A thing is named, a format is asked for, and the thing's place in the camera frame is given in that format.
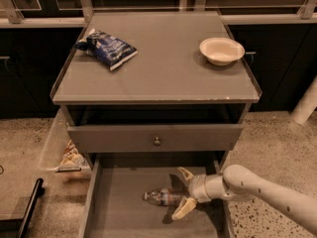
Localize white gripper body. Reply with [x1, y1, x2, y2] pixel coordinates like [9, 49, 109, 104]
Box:
[188, 175, 211, 203]

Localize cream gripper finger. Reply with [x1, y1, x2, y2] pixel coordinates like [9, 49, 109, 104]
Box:
[171, 197, 197, 221]
[177, 167, 194, 181]

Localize clear plastic water bottle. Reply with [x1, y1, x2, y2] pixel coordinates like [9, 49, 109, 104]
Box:
[142, 188, 189, 206]

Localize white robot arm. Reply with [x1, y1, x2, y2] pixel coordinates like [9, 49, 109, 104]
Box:
[172, 82, 317, 236]

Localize round metal drawer knob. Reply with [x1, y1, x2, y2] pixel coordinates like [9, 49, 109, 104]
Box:
[154, 137, 161, 146]

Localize grey open middle drawer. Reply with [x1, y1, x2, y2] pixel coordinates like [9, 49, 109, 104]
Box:
[78, 159, 235, 238]

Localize grey top drawer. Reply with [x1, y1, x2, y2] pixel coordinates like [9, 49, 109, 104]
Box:
[67, 124, 242, 153]

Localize grey drawer cabinet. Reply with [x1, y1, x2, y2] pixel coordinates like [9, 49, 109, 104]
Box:
[50, 11, 264, 238]

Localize snack packets in bin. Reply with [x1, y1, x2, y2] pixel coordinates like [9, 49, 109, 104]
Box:
[60, 141, 86, 166]

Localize clear plastic storage bin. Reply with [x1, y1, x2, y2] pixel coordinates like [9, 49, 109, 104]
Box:
[39, 110, 91, 181]

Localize white bowl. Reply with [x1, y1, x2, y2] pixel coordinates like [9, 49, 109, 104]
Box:
[199, 38, 245, 66]

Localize blue chip bag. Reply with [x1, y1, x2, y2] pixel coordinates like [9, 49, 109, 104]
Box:
[73, 29, 138, 70]

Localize black bar on floor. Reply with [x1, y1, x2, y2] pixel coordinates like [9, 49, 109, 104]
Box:
[0, 178, 45, 238]

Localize metal railing frame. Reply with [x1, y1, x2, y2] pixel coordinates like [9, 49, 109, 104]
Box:
[0, 0, 317, 28]

